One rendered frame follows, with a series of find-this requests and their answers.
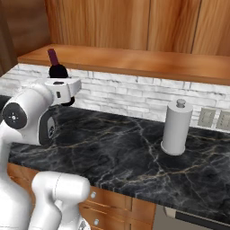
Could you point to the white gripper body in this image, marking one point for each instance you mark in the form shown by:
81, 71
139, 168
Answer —
73, 84

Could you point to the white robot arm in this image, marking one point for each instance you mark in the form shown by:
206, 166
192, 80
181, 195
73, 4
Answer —
27, 119

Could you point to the dark wine bottle maroon neck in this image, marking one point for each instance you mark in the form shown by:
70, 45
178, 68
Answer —
58, 71

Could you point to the tall wooden side cabinet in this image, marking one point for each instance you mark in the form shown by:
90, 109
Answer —
24, 27

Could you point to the wooden base cabinet run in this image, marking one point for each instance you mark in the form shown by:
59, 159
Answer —
143, 214

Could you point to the white paper towel holder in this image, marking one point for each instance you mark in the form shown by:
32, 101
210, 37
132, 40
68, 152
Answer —
176, 128

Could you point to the round silver drawer knob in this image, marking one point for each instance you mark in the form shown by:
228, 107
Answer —
93, 195
96, 222

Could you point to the wooden drawer front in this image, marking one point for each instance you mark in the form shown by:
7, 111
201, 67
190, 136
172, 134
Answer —
112, 198
109, 218

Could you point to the steel dishwasher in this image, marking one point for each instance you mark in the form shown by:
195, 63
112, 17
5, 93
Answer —
191, 221

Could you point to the wooden wall cabinet body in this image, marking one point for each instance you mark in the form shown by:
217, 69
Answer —
125, 63

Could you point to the wide wooden wall cabinet door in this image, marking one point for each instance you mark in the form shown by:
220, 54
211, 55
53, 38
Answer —
99, 24

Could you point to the narrow wooden wall cabinet door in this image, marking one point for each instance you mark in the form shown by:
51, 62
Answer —
172, 25
214, 27

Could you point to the grey wall outlet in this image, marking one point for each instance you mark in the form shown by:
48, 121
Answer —
224, 120
206, 117

